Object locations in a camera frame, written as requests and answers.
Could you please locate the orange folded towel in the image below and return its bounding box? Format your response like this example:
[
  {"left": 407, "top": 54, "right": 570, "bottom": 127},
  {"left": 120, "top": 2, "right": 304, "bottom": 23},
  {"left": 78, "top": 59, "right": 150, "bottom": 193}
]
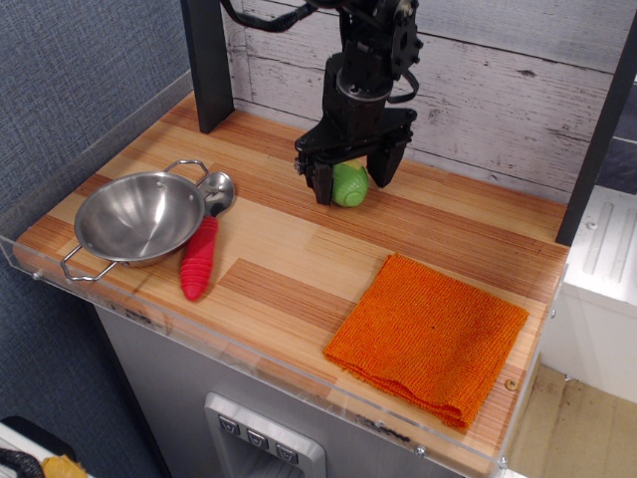
[{"left": 323, "top": 254, "right": 529, "bottom": 431}]

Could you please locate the dark vertical post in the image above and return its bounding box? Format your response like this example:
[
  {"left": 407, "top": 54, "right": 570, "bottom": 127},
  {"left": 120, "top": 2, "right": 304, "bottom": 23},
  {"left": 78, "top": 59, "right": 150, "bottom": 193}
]
[
  {"left": 180, "top": 0, "right": 234, "bottom": 133},
  {"left": 555, "top": 13, "right": 636, "bottom": 246}
]

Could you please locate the dark left vertical post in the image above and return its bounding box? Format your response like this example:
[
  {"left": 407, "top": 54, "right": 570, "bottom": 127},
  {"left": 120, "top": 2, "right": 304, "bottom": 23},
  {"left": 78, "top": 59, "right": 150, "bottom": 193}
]
[{"left": 180, "top": 0, "right": 234, "bottom": 133}]

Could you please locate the white ridged appliance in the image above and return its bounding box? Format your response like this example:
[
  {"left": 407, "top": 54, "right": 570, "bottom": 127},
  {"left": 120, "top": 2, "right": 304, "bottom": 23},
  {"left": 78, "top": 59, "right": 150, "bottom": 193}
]
[{"left": 539, "top": 186, "right": 636, "bottom": 402}]

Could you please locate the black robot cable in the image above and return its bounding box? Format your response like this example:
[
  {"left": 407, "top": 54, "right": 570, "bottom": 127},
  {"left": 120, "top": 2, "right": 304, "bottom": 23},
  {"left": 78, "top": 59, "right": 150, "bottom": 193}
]
[{"left": 218, "top": 0, "right": 319, "bottom": 35}]

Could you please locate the black yellow object at corner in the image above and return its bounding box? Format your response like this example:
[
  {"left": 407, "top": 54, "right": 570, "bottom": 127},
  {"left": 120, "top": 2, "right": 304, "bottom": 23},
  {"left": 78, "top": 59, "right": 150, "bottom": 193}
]
[{"left": 1, "top": 416, "right": 91, "bottom": 477}]

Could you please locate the dark right vertical post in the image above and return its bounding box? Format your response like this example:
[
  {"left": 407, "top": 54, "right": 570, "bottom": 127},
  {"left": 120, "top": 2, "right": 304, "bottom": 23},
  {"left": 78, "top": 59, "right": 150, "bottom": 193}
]
[{"left": 555, "top": 13, "right": 636, "bottom": 246}]

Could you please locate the silver dispenser panel with buttons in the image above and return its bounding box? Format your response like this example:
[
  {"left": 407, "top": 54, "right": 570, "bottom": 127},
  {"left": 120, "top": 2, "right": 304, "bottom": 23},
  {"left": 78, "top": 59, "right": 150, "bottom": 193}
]
[{"left": 204, "top": 392, "right": 327, "bottom": 478}]

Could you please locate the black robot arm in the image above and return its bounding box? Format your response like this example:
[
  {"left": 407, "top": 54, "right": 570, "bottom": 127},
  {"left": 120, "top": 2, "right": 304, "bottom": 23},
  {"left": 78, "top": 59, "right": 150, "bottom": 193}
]
[{"left": 295, "top": 1, "right": 423, "bottom": 205}]

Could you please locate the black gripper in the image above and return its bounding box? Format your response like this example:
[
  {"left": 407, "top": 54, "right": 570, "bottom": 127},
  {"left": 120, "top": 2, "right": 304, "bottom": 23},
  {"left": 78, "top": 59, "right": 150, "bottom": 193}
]
[{"left": 295, "top": 54, "right": 417, "bottom": 205}]

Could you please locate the stainless steel bowl with handles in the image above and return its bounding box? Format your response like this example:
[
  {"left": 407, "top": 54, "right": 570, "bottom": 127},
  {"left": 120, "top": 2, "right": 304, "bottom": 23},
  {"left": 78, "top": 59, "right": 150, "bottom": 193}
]
[{"left": 61, "top": 159, "right": 209, "bottom": 282}]

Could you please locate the green yellow toy corn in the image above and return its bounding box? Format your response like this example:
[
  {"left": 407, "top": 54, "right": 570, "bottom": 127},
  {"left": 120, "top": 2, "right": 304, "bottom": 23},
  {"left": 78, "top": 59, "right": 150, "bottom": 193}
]
[{"left": 331, "top": 159, "right": 368, "bottom": 207}]

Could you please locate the red handled metal spoon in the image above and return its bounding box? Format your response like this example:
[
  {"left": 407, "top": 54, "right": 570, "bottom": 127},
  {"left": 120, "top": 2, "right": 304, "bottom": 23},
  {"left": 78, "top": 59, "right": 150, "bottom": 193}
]
[{"left": 179, "top": 171, "right": 235, "bottom": 302}]

